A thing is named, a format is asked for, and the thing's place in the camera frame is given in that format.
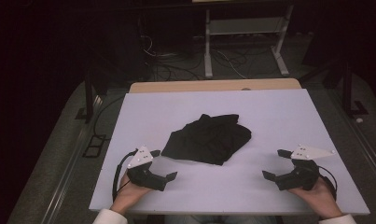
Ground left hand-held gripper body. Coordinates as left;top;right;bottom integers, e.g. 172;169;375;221
126;145;168;192

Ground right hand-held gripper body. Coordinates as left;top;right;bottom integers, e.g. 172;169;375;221
274;144;337;191

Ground black shorts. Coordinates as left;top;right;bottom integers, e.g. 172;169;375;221
160;113;253;167

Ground person's right hand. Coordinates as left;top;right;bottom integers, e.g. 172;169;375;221
287;176;344;219

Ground person's left hand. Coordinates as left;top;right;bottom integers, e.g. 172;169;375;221
109;172;153;216

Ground black metal stand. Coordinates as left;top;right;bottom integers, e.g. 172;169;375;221
75;60;109;124
300;57;369;119

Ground white metal shelf stand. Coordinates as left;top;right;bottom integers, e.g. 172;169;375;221
203;4;295;79

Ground right hand-held gripper black cable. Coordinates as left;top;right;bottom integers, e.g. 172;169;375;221
317;165;339;202

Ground hand-held gripper black cable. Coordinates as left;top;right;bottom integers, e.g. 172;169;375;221
317;165;339;202
112;148;139;203

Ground left hand-held gripper black cable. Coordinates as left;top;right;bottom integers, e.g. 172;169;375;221
112;148;139;203

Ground thin black floor cable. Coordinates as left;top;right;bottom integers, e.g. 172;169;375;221
92;94;126;142

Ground metal floor rail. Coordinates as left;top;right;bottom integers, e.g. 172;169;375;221
40;94;104;224
329;88;376;178

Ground tangle of floor cables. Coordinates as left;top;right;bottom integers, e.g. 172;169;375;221
140;33;249;82

